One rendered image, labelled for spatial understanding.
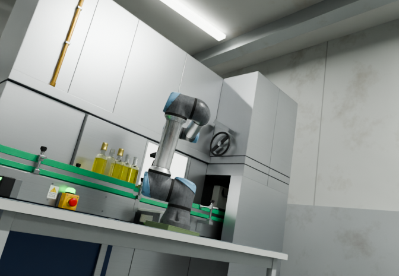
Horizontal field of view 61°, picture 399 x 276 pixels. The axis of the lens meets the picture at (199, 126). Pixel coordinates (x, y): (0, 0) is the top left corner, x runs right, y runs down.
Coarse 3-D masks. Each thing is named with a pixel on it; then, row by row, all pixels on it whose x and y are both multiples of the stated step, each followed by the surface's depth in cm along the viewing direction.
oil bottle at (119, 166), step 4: (116, 160) 204; (120, 160) 205; (116, 164) 202; (120, 164) 204; (116, 168) 202; (120, 168) 204; (116, 172) 202; (120, 172) 204; (112, 176) 200; (116, 176) 202; (120, 176) 203
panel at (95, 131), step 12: (84, 120) 208; (96, 120) 211; (84, 132) 205; (96, 132) 210; (108, 132) 216; (120, 132) 223; (84, 144) 204; (96, 144) 210; (108, 144) 216; (120, 144) 222; (132, 144) 229; (144, 144) 236; (156, 144) 244; (84, 156) 203; (108, 156) 215; (132, 156) 228; (144, 156) 235; (84, 168) 203
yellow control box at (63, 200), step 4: (60, 192) 163; (60, 196) 161; (64, 196) 158; (68, 196) 159; (72, 196) 161; (76, 196) 162; (60, 200) 160; (64, 200) 158; (68, 200) 159; (56, 204) 161; (60, 204) 158; (64, 204) 158; (68, 204) 159; (64, 208) 160; (68, 208) 159; (72, 208) 160
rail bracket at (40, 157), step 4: (40, 148) 159; (44, 148) 159; (40, 152) 159; (44, 152) 160; (40, 156) 157; (44, 156) 159; (40, 160) 157; (36, 164) 157; (36, 168) 156; (32, 172) 156; (36, 172) 156
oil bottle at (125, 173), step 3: (123, 162) 209; (126, 162) 209; (123, 165) 206; (126, 165) 207; (129, 165) 209; (123, 168) 206; (126, 168) 207; (129, 168) 209; (123, 171) 205; (126, 171) 207; (129, 171) 208; (123, 174) 205; (126, 174) 207; (123, 177) 205; (126, 177) 206; (126, 180) 206
